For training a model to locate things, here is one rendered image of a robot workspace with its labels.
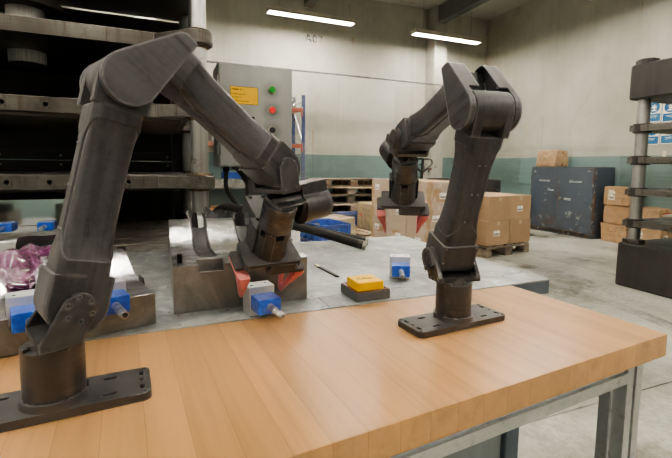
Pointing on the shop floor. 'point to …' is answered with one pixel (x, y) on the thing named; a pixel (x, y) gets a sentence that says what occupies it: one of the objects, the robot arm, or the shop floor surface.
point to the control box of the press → (273, 118)
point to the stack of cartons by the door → (616, 201)
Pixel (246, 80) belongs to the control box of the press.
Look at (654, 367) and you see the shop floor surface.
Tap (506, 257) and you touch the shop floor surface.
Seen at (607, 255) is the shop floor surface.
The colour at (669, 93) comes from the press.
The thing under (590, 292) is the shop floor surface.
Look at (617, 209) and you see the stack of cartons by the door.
